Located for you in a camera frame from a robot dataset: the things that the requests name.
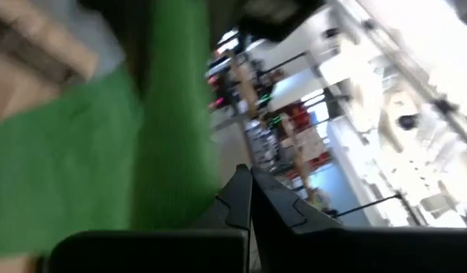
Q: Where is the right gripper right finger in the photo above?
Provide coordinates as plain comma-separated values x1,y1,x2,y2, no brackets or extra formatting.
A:
250,165,467,273

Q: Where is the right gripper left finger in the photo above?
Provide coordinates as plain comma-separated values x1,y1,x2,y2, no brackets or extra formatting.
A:
47,163,253,273

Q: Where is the light green bandage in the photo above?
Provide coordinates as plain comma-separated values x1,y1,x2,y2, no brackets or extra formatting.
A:
0,0,223,255

